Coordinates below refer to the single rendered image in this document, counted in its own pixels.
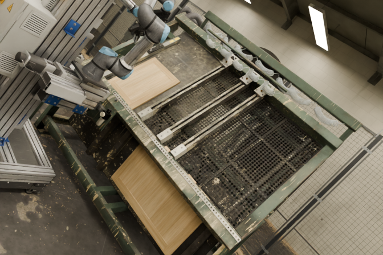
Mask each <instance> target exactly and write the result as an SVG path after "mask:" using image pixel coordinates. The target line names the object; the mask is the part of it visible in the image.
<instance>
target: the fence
mask: <svg viewBox="0 0 383 255"><path fill-rule="evenodd" d="M176 38H179V37H176ZM172 40H174V41H173V42H169V41H170V40H169V41H167V42H165V43H163V45H164V47H162V48H160V49H159V50H157V51H154V52H152V53H151V54H148V53H147V52H146V53H145V54H144V55H143V56H142V57H141V58H140V59H139V60H138V61H137V62H136V63H138V62H140V61H142V60H144V59H146V58H148V57H150V56H152V55H154V54H156V53H158V52H160V51H162V50H164V49H166V48H168V47H170V46H172V45H174V44H177V43H179V42H180V41H181V39H180V38H179V39H177V40H175V38H174V39H172ZM136 63H135V64H136ZM112 75H114V74H113V73H112V72H111V71H109V70H108V71H105V72H104V74H103V76H104V77H105V78H108V77H110V76H112Z"/></svg>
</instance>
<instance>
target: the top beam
mask: <svg viewBox="0 0 383 255"><path fill-rule="evenodd" d="M175 20H177V21H178V25H179V26H180V27H181V28H182V29H183V30H184V31H186V32H187V33H188V34H189V35H190V36H192V37H193V38H194V39H195V40H196V41H197V42H199V43H200V44H201V45H202V46H204V47H205V48H206V49H207V50H208V51H210V52H211V53H212V54H213V55H214V56H215V57H217V58H218V59H219V60H220V61H221V60H223V59H224V58H225V57H223V56H222V55H221V54H220V51H221V47H222V49H225V50H226V51H227V52H230V51H229V50H228V49H226V48H225V47H224V46H223V45H221V44H220V43H219V42H217V41H216V40H215V39H214V38H212V37H211V36H210V35H209V34H207V33H206V32H205V31H204V30H203V29H201V28H200V27H198V26H197V25H196V24H195V23H194V22H192V21H191V20H190V19H189V18H187V17H186V16H185V15H183V13H180V14H178V15H176V16H175ZM207 36H208V38H209V39H211V41H212V42H215V45H220V46H215V48H210V47H209V46H208V45H207V44H206V40H207ZM238 62H239V64H242V65H243V67H244V69H242V71H239V70H237V69H235V68H234V66H233V65H230V69H231V70H232V71H234V72H235V73H236V74H237V75H238V76H239V77H242V76H244V75H245V74H246V73H247V72H248V71H249V69H251V68H250V67H249V66H248V65H246V64H245V63H244V62H243V61H241V60H240V59H239V60H238ZM246 67H248V68H246ZM258 78H259V79H262V80H258V81H257V82H254V81H252V82H251V83H250V86H252V87H253V88H254V89H256V88H258V87H260V86H261V85H262V84H263V83H264V81H265V82H266V80H265V79H264V78H263V77H262V76H260V77H258ZM273 90H274V93H280V94H274V95H273V96H269V95H267V94H265V95H264V97H265V98H266V99H267V100H269V102H270V103H272V104H273V105H274V106H276V107H277V108H278V109H279V110H280V111H281V112H283V113H284V114H285V115H286V116H287V117H289V118H290V119H291V120H293V122H294V123H296V124H297V125H298V126H300V127H301V128H302V129H303V130H304V131H306V132H307V133H308V134H309V135H310V136H311V137H312V138H314V139H315V140H316V141H318V143H320V144H321V145H322V146H325V145H328V146H329V147H331V148H332V149H333V150H334V152H335V151H336V150H337V149H338V148H339V147H340V146H341V145H342V144H343V141H342V140H341V139H339V138H338V137H337V136H335V135H334V134H333V133H332V132H330V131H329V130H328V129H327V128H325V127H324V126H323V125H322V124H320V123H319V122H318V121H316V120H315V119H314V118H313V117H311V116H310V115H309V114H308V113H307V112H305V111H304V110H303V109H302V108H300V107H299V106H298V105H296V104H295V103H294V102H293V101H291V100H290V99H289V98H288V97H287V96H285V95H284V94H283V93H282V92H280V91H279V90H278V89H276V88H274V89H273ZM334 152H333V153H334Z"/></svg>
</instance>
